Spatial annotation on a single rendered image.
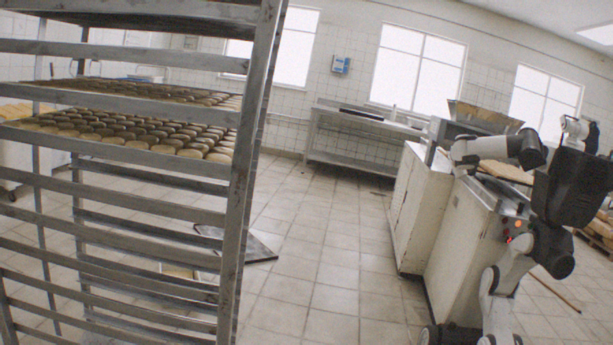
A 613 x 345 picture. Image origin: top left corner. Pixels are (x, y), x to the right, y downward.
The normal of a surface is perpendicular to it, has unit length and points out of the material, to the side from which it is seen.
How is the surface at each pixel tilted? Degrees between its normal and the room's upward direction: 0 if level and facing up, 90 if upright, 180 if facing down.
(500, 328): 33
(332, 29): 90
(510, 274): 115
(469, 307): 90
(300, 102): 90
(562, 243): 45
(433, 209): 90
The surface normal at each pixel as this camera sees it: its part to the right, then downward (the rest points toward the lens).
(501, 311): 0.08, -0.67
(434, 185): -0.15, 0.23
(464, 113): -0.21, 0.61
